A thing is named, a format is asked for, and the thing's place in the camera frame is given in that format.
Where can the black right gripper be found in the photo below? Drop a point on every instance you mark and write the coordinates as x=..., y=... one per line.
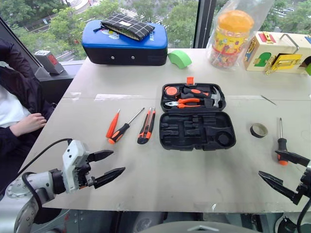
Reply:
x=306, y=179

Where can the person's dark sleeved forearm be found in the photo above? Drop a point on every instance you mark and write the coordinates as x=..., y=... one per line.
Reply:
x=12, y=143

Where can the orange object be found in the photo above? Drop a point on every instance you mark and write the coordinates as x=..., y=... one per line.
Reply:
x=190, y=80

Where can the long black orange screwdriver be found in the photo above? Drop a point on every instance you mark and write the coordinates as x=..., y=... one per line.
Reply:
x=120, y=133

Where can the short black orange screwdriver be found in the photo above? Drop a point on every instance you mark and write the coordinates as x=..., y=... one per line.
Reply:
x=282, y=143

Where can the wooden latch puzzle box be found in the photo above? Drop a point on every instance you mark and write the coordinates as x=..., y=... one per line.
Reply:
x=262, y=43

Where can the orange black utility knife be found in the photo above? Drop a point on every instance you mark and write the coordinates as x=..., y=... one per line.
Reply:
x=144, y=131

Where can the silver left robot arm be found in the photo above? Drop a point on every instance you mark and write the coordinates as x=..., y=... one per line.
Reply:
x=36, y=180

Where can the clear plastic bag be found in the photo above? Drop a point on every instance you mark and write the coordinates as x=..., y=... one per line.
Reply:
x=261, y=14

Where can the dark round shape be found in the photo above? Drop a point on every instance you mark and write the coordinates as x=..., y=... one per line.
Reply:
x=288, y=225

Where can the plastic jar with orange lid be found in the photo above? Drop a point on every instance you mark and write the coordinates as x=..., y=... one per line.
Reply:
x=228, y=48

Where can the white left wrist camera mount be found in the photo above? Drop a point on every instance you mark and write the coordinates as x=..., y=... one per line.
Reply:
x=73, y=155

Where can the orange tester screwdriver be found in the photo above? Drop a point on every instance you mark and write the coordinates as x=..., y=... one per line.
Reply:
x=113, y=123

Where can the black grid pattern pouch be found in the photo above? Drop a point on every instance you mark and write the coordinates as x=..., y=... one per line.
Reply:
x=128, y=26

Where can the thin metal pin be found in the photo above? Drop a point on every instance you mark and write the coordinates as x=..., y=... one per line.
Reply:
x=268, y=100

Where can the black electrical tape roll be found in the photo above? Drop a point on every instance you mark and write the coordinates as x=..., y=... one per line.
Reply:
x=253, y=132

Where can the blue and black case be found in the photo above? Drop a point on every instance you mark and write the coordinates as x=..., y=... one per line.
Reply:
x=145, y=46

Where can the grey box with red label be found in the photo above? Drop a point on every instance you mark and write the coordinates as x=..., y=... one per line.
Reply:
x=46, y=63

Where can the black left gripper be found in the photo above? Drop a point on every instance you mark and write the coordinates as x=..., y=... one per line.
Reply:
x=85, y=173

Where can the person's torso dark jacket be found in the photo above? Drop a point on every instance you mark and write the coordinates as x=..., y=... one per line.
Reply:
x=14, y=80

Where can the orange black tape measure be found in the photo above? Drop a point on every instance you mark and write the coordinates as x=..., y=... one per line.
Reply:
x=171, y=91

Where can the black tool case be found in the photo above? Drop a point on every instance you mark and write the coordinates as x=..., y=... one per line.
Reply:
x=194, y=136

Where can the black window frame post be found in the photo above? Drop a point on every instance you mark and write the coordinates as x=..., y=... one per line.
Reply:
x=204, y=24

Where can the person's bare hand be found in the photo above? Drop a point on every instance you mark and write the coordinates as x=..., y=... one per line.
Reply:
x=32, y=122

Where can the green curved foam block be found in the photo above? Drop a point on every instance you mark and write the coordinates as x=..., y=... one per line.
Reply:
x=181, y=58

